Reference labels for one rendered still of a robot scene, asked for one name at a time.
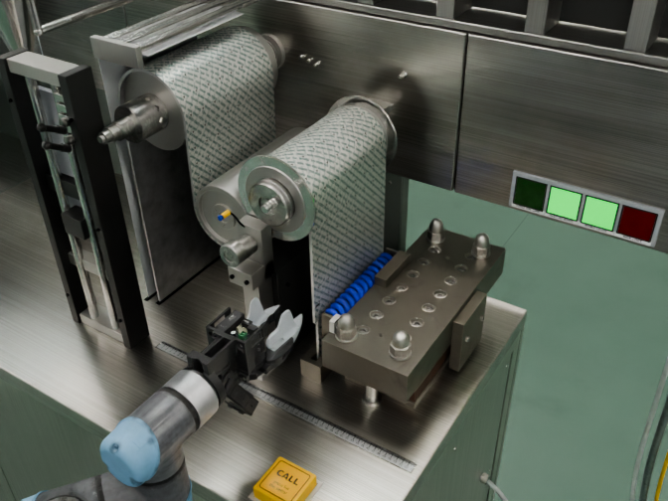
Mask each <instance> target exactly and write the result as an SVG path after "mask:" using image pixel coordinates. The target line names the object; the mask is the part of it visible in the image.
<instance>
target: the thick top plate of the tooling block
mask: <svg viewBox="0 0 668 501"><path fill-rule="evenodd" d="M428 229H429V227H428V228H427V229H426V230H425V231H424V232H423V234H422V235H421V236H420V237H419V238H418V239H417V240H416V241H415V242H414V243H413V244H412V245H411V246H410V247H409V248H408V249H407V250H406V252H408V253H410V254H411V261H410V262H409V264H408V265H407V266H406V267H405V268H404V269H403V270H402V271H401V272H400V273H399V274H398V275H397V277H396V278H395V279H394V280H393V281H392V282H391V283H390V284H389V285H388V286H387V287H386V288H385V287H382V286H379V285H377V284H374V285H373V286H372V287H371V288H370V289H369V290H368V291H367V292H366V293H365V295H364V296H363V297H362V298H361V299H360V300H359V301H358V302H357V303H356V304H355V305H354V306H353V307H352V308H351V309H350V310H349V311H348V312H347V313H349V314H351V315H352V316H353V318H354V321H355V325H356V326H357V334H358V337H357V339H356V340H355V341H354V342H351V343H342V342H339V341H338V340H337V339H336V337H335V334H334V333H331V332H328V333H327V334H326V336H325V337H324V338H323V339H322V340H321V342H322V366H323V367H326V368H328V369H330V370H332V371H335V372H337V373H339V374H341V375H344V376H346V377H348V378H350V379H352V380H355V381H357V382H359V383H361V384H364V385H366V386H368V387H370V388H373V389H375V390H377V391H379V392H382V393H384V394H386V395H388V396H391V397H393V398H395V399H397V400H400V401H402V402H404V403H406V402H407V401H408V400H409V399H410V397H411V396H412V395H413V393H414V392H415V390H416V389H417V388H418V386H419V385H420V383H421V382H422V381H423V379H424V378H425V377H426V375H427V374H428V373H429V371H430V370H431V369H432V367H433V366H434V364H435V363H436V362H437V360H438V359H439V358H440V356H441V355H442V354H443V352H444V351H445V350H446V348H447V347H448V346H449V344H450V343H451V337H452V327H453V321H454V320H455V318H456V317H457V316H458V314H459V313H460V312H461V310H462V309H463V308H464V306H465V305H466V304H467V303H468V301H469V300H470V299H471V297H472V296H473V295H474V293H475V292H476V291H477V290H478V291H481V292H484V293H488V292H489V290H490V289H491V288H492V286H493V285H494V283H495V282H496V281H497V279H498V278H499V277H500V275H501V274H502V272H503V265H504V258H505V252H506V249H504V248H501V247H498V246H495V245H492V244H490V245H491V248H490V252H491V255H490V257H488V258H477V257H474V256H473V255H472V254H471V250H472V246H473V244H474V242H475V239H474V238H471V237H467V236H464V235H461V234H458V233H455V232H452V231H449V230H444V236H445V240H444V242H443V243H441V244H432V243H430V242H428V241H427V240H426V236H427V230H428ZM399 330H404V331H406V332H407V333H408V335H409V338H410V342H411V344H412V346H411V350H412V355H411V357H410V358H409V359H407V360H405V361H396V360H394V359H392V358H391V357H390V355H389V350H390V343H391V342H392V341H393V336H394V334H395V333H396V332H397V331H399Z"/></svg>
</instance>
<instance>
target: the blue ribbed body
mask: <svg viewBox="0 0 668 501"><path fill-rule="evenodd" d="M392 257H393V255H392V254H391V253H387V252H383V253H381V254H380V256H379V257H377V258H376V260H375V261H373V262H372V264H371V265H369V266H368V267H367V269H366V270H364V271H363V274H361V275H359V277H358V278H357V279H355V280H354V283H352V284H350V286H349V288H347V289H345V292H344V293H341V294H340V297H338V298H336V299H335V302H333V303H331V305H330V307H328V308H327V309H326V310H325V313H327V314H330V315H332V316H334V315H335V314H339V315H342V314H344V313H347V312H348V311H349V310H350V309H351V308H352V307H353V306H354V305H355V304H356V303H357V302H358V301H359V300H360V299H361V298H362V297H363V296H364V295H365V293H366V292H367V291H368V290H369V289H370V288H371V287H372V286H373V285H374V284H375V275H376V274H377V273H378V272H379V271H380V270H381V269H382V268H383V267H384V266H385V265H386V264H387V263H388V262H389V261H390V260H391V259H392Z"/></svg>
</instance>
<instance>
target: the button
mask: <svg viewBox="0 0 668 501"><path fill-rule="evenodd" d="M316 484H317V480H316V475H315V474H313V473H311V472H309V471H307V470H305V469H303V468H301V467H300V466H298V465H296V464H294V463H292V462H290V461H288V460H286V459H284V458H283V457H279V458H278V460H277V461H276V462H275V463H274V464H273V465H272V467H271V468H270V469H269V470H268V471H267V472H266V474H265V475H264V476H263V477H262V478H261V479H260V481H259V482H258V483H257V484H256V485H255V486H254V487H253V494H254V497H255V498H257V499H259V500H260V501H304V500H305V499H306V498H307V496H308V495H309V494H310V493H311V491H312V490H313V489H314V487H315V486H316Z"/></svg>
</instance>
